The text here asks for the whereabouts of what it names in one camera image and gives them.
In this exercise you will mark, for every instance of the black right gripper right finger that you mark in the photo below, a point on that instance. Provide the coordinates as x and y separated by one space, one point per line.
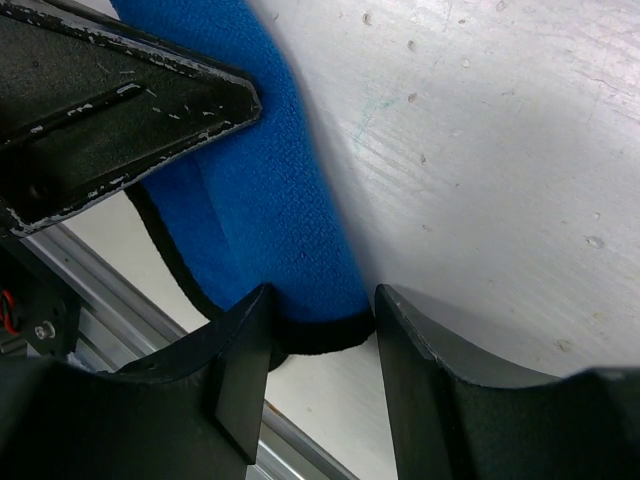
457 411

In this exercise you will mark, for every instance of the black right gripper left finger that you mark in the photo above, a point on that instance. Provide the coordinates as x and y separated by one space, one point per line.
191 410

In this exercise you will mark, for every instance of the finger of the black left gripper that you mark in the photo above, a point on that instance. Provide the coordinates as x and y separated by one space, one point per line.
90 106

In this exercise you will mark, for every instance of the blue towel dark trim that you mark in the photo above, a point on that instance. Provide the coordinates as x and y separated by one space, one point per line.
253 207

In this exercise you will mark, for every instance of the aluminium mounting rail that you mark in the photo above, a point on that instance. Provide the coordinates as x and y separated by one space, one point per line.
119 324

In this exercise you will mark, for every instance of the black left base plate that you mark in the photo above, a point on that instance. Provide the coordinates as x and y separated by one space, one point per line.
37 306

